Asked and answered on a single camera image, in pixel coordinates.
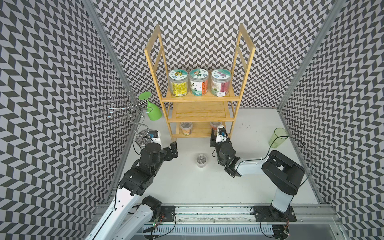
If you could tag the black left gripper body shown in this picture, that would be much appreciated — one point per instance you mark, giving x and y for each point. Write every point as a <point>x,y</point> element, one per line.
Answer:
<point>169,155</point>

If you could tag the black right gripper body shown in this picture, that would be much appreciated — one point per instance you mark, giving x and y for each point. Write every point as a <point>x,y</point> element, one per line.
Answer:
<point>213,143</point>

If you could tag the small foil-lid cup pink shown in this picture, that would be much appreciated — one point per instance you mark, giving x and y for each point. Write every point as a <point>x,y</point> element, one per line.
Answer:
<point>214,125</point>

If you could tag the jar with pink flower lid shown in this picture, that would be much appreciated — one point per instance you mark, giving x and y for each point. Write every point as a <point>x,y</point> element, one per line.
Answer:
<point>220,82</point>

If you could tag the jar with strawberry lid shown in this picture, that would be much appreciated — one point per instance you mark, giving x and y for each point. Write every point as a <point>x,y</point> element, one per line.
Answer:
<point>199,79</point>

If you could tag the sunflower seed jar yellow label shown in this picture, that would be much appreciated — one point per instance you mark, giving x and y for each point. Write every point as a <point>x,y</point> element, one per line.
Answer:
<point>178,80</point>

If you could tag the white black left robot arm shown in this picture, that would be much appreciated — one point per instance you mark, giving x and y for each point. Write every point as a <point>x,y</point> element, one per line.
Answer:
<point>114,224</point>

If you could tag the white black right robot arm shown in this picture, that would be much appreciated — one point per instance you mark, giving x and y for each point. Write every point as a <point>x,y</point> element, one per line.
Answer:
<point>284,173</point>

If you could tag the bamboo three-tier shelf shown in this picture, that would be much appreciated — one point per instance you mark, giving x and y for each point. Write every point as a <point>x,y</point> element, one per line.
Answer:
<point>203,109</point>

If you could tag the green spray bottle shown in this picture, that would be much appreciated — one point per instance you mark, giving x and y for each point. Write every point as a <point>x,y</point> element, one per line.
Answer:
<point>153,111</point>

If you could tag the green translucent plastic cup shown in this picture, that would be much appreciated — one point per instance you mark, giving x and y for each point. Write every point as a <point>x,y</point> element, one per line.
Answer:
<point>278,137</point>

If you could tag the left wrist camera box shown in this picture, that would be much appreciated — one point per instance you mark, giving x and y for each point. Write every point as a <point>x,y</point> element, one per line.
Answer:
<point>154,136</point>

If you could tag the chrome wire cup rack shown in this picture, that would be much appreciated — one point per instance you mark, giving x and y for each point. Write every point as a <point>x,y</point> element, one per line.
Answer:
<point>132,113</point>

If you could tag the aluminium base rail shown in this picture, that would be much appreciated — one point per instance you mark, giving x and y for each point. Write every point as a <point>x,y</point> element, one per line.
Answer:
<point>242,219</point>

